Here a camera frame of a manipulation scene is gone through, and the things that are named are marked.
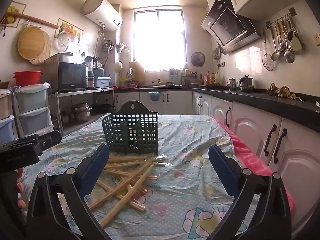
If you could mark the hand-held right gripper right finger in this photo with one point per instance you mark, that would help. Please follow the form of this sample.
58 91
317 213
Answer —
225 172

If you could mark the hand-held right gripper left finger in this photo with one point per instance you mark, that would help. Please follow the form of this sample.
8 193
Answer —
93 170

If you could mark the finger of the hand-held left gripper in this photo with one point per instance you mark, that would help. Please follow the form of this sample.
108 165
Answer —
50 138

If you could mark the pile of wooden chopsticks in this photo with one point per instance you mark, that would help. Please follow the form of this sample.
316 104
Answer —
135 180

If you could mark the green plastic utensil basket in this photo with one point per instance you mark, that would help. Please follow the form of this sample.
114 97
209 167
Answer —
130 130

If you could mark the row of hanging kitchen utensils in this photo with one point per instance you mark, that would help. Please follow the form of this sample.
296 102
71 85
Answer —
288 55

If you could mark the person's left hand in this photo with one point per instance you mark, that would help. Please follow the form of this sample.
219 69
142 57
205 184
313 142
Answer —
21 195

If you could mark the pink blanket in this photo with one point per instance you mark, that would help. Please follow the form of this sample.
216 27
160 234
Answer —
250 157

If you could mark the stainless steel pot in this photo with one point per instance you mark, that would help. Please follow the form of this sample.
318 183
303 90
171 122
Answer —
81 112

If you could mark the blue plastic drawer unit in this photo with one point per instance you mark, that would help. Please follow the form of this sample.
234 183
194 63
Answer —
32 100

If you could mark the beige plastic drawer unit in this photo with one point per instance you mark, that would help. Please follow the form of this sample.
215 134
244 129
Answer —
5 110

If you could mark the white lower cabinets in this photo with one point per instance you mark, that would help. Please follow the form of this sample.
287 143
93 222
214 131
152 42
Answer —
250 125

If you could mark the metal shelf rack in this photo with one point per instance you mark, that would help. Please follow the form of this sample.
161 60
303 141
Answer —
82 91

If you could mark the red plastic basin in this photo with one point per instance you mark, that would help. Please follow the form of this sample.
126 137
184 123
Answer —
27 78

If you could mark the black microwave oven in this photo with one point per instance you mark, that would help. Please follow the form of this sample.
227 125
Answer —
70 76

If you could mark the blue plastic box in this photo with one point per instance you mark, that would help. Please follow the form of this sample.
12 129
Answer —
102 82

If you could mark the metal baking tray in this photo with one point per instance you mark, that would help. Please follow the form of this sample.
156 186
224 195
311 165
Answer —
57 58

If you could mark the black blender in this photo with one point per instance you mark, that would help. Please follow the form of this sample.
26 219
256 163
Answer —
90 65

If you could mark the black kitchen countertop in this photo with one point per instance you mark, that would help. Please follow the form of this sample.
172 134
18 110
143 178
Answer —
275 102

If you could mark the round woven mat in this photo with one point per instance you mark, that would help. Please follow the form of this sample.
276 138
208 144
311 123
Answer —
48 52

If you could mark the metal kettle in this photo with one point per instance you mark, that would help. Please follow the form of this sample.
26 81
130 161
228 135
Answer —
232 84

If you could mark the metal pot with lid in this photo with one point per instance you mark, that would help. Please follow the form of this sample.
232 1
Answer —
246 82

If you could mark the row of condiment bottles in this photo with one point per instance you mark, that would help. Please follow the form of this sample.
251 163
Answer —
208 80

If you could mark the blue hanging bin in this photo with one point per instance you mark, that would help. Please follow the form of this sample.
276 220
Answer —
153 97

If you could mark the white pot lid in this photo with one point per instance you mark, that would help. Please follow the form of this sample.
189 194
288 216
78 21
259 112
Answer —
63 42

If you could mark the round bamboo board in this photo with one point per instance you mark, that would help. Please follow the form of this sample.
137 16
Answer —
31 42

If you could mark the white hanging colander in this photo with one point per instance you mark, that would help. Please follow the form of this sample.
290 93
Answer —
118 67

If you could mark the pile of ginger roots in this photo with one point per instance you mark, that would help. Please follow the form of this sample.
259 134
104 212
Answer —
282 91

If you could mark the beige cutting board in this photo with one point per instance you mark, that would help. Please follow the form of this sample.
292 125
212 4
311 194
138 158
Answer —
137 71

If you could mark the hanging metal ladles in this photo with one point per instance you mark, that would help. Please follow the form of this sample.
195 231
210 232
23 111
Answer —
218 55

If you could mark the wooden rolling pin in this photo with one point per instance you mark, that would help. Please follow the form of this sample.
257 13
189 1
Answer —
37 19

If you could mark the white water heater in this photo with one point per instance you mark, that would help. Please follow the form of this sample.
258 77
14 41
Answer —
100 10

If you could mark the black range hood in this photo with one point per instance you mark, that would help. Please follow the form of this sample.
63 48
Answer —
227 27

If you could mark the kitchen window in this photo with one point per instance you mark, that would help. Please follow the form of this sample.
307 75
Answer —
160 40

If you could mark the fruit wall picture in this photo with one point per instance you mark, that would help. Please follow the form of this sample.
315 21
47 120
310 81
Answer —
72 28
17 6

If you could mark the round grey wall fan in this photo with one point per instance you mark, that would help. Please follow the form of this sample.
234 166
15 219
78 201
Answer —
198 59

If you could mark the wall socket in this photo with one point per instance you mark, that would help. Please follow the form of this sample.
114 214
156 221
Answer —
317 39

